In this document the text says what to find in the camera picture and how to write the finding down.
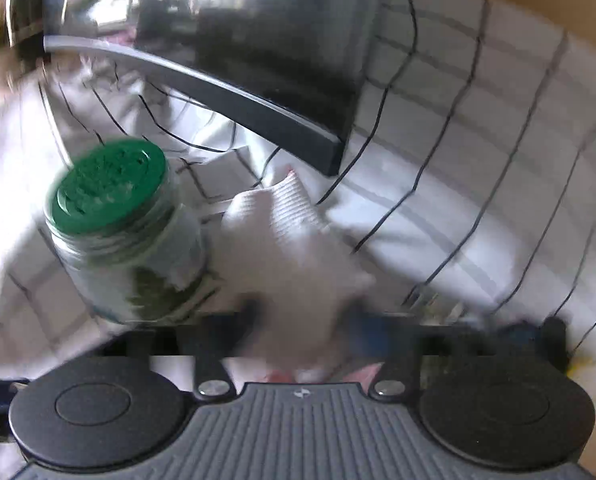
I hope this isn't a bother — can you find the white soft sock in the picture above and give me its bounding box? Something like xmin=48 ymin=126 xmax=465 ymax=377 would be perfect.
xmin=207 ymin=172 xmax=375 ymax=382

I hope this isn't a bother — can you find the green lid glass jar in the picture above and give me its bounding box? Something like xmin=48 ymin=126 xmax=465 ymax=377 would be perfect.
xmin=45 ymin=139 xmax=209 ymax=324

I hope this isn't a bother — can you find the white black grid tablecloth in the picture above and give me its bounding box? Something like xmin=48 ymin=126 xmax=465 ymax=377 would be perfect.
xmin=0 ymin=0 xmax=596 ymax=377

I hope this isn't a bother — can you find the black flat monitor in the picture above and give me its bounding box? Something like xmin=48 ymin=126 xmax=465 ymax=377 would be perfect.
xmin=43 ymin=0 xmax=380 ymax=176

